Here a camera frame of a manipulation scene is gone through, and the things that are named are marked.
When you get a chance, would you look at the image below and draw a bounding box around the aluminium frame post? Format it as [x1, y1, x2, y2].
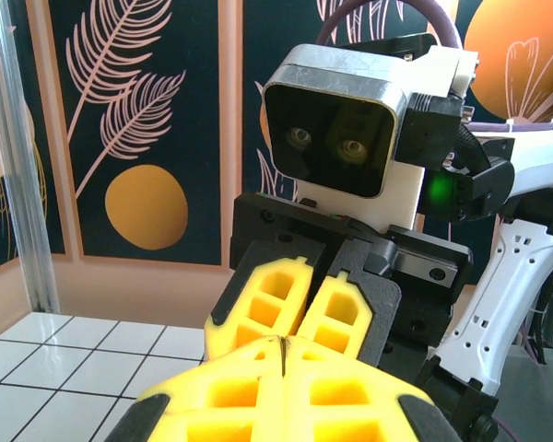
[0, 0, 60, 317]

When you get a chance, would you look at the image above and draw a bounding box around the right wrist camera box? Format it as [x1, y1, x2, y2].
[261, 32, 480, 232]

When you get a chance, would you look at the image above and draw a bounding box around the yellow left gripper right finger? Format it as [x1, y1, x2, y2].
[282, 337, 465, 442]

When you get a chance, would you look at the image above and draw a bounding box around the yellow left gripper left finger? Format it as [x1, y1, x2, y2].
[102, 335, 286, 442]

